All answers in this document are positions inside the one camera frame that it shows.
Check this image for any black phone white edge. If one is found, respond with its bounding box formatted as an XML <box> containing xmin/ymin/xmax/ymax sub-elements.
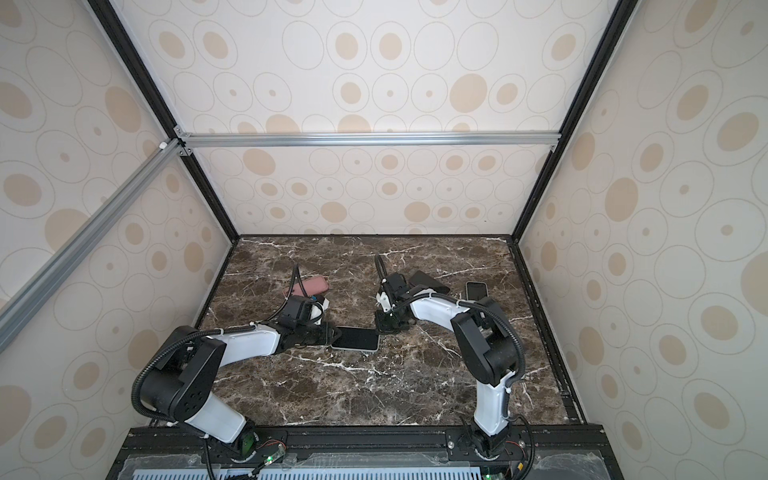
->
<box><xmin>331</xmin><ymin>326</ymin><xmax>380</xmax><ymax>352</ymax></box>

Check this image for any black phone silver edge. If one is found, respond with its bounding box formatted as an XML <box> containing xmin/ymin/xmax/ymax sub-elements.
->
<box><xmin>465</xmin><ymin>281</ymin><xmax>489</xmax><ymax>302</ymax></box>

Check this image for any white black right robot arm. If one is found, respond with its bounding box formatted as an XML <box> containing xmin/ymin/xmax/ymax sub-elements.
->
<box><xmin>374</xmin><ymin>273</ymin><xmax>526</xmax><ymax>437</ymax></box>

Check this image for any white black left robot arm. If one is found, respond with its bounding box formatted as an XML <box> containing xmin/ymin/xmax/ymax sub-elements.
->
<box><xmin>131</xmin><ymin>295</ymin><xmax>340</xmax><ymax>445</ymax></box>

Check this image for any black phone purple edge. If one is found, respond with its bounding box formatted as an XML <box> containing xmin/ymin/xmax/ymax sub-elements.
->
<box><xmin>408</xmin><ymin>270</ymin><xmax>450</xmax><ymax>294</ymax></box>

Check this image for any pink phone case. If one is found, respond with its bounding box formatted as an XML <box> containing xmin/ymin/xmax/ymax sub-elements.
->
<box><xmin>284</xmin><ymin>276</ymin><xmax>329</xmax><ymax>297</ymax></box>

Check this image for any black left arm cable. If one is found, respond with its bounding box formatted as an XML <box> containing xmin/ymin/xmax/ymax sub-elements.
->
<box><xmin>130</xmin><ymin>263</ymin><xmax>310</xmax><ymax>424</ymax></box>

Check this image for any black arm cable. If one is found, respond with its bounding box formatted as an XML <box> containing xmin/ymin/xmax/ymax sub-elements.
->
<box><xmin>130</xmin><ymin>263</ymin><xmax>310</xmax><ymax>424</ymax></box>
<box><xmin>373</xmin><ymin>253</ymin><xmax>528</xmax><ymax>385</ymax></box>

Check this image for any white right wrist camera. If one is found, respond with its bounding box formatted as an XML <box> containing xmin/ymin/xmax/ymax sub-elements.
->
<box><xmin>376</xmin><ymin>291</ymin><xmax>393</xmax><ymax>314</ymax></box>

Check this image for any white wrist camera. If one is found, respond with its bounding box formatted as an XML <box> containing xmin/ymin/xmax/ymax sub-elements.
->
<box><xmin>376</xmin><ymin>291</ymin><xmax>393</xmax><ymax>314</ymax></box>
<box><xmin>310</xmin><ymin>296</ymin><xmax>329</xmax><ymax>325</ymax></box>

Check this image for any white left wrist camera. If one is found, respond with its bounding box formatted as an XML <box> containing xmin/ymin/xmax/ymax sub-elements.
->
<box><xmin>310</xmin><ymin>296</ymin><xmax>329</xmax><ymax>325</ymax></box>

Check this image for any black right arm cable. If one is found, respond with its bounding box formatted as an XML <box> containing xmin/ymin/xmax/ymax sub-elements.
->
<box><xmin>373</xmin><ymin>253</ymin><xmax>528</xmax><ymax>385</ymax></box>

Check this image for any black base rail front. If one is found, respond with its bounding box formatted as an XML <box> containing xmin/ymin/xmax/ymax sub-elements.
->
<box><xmin>107</xmin><ymin>425</ymin><xmax>623</xmax><ymax>479</ymax></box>

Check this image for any aluminium rail back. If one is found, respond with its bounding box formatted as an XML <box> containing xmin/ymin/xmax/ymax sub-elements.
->
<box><xmin>180</xmin><ymin>131</ymin><xmax>561</xmax><ymax>148</ymax></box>

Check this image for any aluminium rail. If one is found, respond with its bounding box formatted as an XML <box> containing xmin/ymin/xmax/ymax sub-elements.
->
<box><xmin>1</xmin><ymin>138</ymin><xmax>182</xmax><ymax>350</ymax></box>
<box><xmin>180</xmin><ymin>131</ymin><xmax>561</xmax><ymax>148</ymax></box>

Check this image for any aluminium rail left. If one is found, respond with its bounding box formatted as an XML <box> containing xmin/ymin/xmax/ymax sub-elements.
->
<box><xmin>1</xmin><ymin>138</ymin><xmax>182</xmax><ymax>350</ymax></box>

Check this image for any black corner frame post left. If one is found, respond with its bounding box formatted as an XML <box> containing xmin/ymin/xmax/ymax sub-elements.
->
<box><xmin>87</xmin><ymin>0</ymin><xmax>240</xmax><ymax>243</ymax></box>

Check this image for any black corner frame post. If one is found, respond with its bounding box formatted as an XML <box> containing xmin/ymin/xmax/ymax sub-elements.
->
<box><xmin>87</xmin><ymin>0</ymin><xmax>240</xmax><ymax>243</ymax></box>
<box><xmin>511</xmin><ymin>0</ymin><xmax>638</xmax><ymax>244</ymax></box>

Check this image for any black corner frame post right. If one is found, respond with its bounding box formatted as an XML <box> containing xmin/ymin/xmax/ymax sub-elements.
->
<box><xmin>511</xmin><ymin>0</ymin><xmax>638</xmax><ymax>244</ymax></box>

